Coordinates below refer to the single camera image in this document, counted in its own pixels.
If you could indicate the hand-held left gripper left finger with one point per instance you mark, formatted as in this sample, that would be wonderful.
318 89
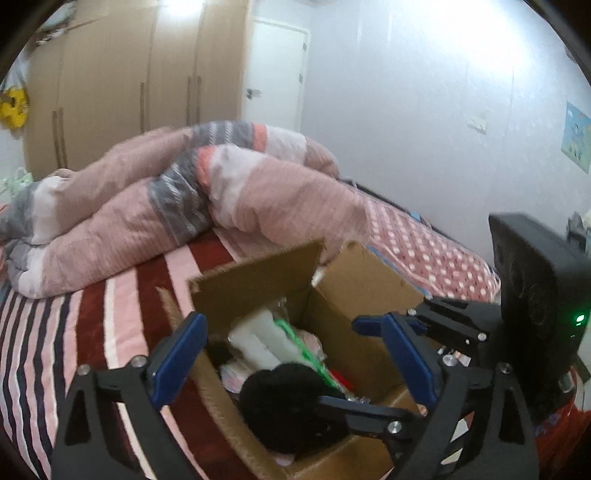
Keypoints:
178 355

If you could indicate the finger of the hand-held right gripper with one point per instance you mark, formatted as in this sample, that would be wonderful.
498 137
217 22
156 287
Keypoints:
369 417
367 324

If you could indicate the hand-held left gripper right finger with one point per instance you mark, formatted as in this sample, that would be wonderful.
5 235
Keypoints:
411 360

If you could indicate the cardboard box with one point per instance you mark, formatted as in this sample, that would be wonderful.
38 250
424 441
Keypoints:
360 295

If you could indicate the white face plush toy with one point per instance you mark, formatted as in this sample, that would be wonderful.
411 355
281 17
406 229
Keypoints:
233 374

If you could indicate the pink soft pouch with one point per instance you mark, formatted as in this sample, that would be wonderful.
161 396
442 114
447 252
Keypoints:
309 341

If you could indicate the clear green plastic bag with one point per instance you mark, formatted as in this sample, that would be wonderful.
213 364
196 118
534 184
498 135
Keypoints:
263 337

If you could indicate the pink plush toy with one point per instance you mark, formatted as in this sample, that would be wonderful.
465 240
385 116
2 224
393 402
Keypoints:
285 458

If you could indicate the black plush toy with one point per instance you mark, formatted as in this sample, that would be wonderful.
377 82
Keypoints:
277 401

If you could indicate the striped bed blanket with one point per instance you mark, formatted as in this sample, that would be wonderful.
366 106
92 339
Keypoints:
92 323

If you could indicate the pink polka dot sheet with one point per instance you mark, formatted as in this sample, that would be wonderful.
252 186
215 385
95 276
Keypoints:
429 254

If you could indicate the pink grey striped duvet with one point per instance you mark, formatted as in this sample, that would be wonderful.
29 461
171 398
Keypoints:
254 194

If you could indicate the mint green plush bag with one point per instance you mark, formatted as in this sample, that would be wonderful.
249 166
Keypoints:
18 177

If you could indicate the white door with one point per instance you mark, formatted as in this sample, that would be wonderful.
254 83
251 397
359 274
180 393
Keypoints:
277 69

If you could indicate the beige wooden wardrobe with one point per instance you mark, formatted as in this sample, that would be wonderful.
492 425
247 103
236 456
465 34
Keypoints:
115 69

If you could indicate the blue wall poster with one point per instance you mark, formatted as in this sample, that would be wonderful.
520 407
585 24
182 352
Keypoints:
577 138

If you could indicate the white wall switch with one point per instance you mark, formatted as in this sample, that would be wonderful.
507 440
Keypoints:
478 122

